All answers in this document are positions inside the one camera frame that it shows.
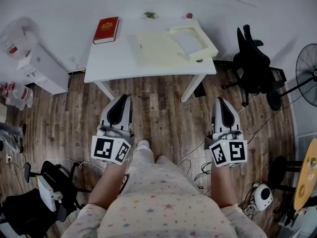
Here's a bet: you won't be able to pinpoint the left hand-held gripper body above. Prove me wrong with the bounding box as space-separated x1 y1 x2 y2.
91 122 136 166

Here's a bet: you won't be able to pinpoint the white flat device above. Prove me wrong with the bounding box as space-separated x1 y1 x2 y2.
37 175 64 212

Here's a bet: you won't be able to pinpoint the white floor cable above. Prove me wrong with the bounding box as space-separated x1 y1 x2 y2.
55 158 106 170

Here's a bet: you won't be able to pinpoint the white round device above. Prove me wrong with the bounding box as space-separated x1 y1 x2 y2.
252 183 274 212

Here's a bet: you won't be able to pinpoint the black standing fan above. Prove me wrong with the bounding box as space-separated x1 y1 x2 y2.
266 43 317 112

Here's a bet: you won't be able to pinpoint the star-print pyjamas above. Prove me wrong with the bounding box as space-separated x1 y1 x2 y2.
60 146 268 238

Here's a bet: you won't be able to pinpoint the pack of water bottles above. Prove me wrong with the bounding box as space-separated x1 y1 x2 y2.
0 82 34 111

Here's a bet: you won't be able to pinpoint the white slipper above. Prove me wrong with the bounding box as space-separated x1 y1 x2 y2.
137 139 151 150

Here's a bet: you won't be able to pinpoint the person's left forearm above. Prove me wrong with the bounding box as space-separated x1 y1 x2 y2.
88 161 130 210

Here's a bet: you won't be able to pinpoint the black floor cable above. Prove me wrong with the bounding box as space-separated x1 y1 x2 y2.
247 93 299 145

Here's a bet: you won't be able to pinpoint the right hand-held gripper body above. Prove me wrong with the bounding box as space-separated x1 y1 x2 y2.
205 129 248 168

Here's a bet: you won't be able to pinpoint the white cardboard box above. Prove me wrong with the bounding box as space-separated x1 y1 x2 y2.
16 43 70 95

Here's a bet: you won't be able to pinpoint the red hardcover book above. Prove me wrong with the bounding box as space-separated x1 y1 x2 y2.
93 16 120 45

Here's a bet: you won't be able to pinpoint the person's right forearm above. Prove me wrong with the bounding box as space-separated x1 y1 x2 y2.
210 165 239 208

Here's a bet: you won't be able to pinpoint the black folding chair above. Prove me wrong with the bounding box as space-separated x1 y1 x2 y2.
0 160 86 231

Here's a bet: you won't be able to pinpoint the cream sheet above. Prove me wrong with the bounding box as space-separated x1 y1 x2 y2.
127 25 219 68

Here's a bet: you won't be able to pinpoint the white table leg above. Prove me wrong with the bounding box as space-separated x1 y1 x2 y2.
180 74 207 103
95 80 116 101

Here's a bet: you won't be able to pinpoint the round wooden table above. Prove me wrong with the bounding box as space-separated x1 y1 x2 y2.
268 139 317 212

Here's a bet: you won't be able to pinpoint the black office chair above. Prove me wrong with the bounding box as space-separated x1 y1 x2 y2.
220 24 288 111

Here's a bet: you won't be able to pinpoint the white A4 paper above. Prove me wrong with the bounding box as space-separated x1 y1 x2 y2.
172 32 201 55

